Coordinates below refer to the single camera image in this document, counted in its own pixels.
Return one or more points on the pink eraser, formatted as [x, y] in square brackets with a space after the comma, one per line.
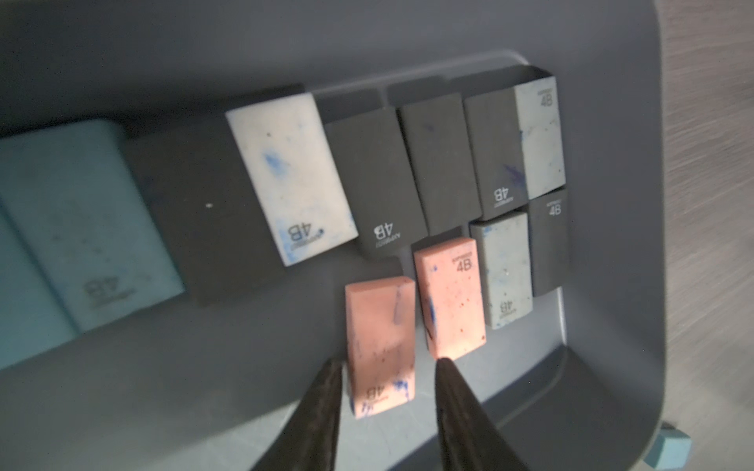
[380, 317]
[449, 285]

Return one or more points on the dark grey storage box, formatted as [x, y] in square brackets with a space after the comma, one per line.
[578, 384]

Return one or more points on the black eraser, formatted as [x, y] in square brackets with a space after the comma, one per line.
[435, 132]
[496, 144]
[375, 171]
[548, 226]
[196, 187]

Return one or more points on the blue eraser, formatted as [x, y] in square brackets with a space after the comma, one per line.
[32, 318]
[537, 105]

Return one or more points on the teal eraser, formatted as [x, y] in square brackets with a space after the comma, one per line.
[71, 195]

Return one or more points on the black eraser bottom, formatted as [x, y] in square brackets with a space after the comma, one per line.
[435, 132]

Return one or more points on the white eraser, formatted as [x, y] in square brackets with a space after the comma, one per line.
[287, 155]

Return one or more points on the grey eraser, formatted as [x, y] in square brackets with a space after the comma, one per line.
[669, 451]
[505, 268]

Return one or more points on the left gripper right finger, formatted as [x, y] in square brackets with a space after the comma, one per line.
[468, 439]

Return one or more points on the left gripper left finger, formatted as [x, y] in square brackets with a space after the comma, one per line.
[309, 440]

